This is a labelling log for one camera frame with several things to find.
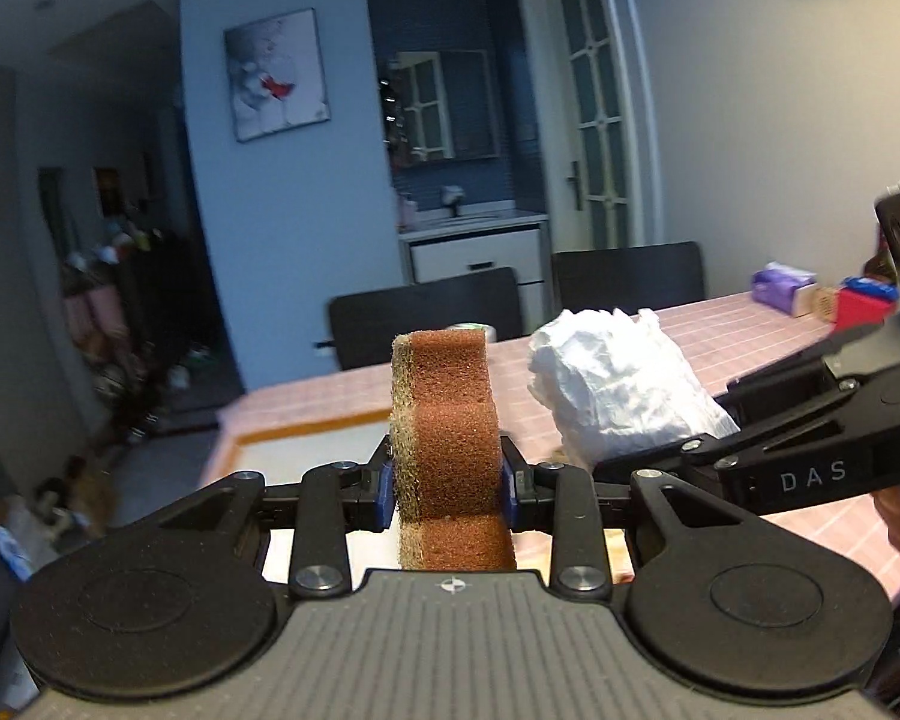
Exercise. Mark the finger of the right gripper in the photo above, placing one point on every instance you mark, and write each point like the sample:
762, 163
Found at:
674, 458
792, 381

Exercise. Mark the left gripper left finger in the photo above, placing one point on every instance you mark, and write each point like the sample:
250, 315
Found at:
335, 500

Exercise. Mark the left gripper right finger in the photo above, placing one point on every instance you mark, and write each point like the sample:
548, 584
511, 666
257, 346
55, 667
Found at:
559, 500

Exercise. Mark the white cloth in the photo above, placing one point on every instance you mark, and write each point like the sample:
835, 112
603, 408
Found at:
617, 385

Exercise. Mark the brown sponge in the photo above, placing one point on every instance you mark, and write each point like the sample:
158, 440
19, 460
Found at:
445, 445

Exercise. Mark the beige small box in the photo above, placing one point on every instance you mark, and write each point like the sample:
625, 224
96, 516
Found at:
815, 300

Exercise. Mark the red blue small box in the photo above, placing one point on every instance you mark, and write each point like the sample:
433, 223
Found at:
863, 301

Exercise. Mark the purple tissue pack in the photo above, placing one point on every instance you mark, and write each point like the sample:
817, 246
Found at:
785, 288

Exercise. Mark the black dining chair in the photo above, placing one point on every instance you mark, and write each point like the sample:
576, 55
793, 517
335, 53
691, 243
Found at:
364, 325
651, 277

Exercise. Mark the white sink cabinet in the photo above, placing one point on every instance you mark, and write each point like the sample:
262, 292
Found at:
517, 239

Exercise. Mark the white glass door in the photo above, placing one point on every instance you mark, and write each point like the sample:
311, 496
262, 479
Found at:
596, 123

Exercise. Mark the wall mirror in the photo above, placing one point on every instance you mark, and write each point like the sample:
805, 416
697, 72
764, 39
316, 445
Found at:
438, 105

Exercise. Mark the framed wall painting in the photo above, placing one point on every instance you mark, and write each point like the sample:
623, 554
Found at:
276, 75

